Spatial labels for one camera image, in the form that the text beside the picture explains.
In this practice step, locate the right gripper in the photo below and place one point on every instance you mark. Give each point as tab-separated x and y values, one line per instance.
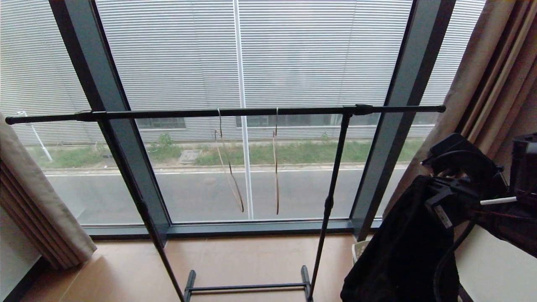
444	201

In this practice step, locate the black shorts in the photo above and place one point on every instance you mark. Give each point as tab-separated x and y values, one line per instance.
398	251

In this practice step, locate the pink clothes hanger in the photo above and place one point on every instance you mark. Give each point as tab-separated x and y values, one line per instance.
230	170
276	176

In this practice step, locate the white laundry basket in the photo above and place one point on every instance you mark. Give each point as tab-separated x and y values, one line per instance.
358	251

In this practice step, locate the black clothes rack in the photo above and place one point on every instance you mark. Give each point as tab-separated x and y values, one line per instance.
251	112

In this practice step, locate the beige curtain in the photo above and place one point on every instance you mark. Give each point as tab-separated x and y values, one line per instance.
37	209
474	84

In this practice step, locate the window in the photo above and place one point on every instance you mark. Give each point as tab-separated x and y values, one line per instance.
105	84

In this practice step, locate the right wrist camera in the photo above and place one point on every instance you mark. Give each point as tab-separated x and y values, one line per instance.
461	155

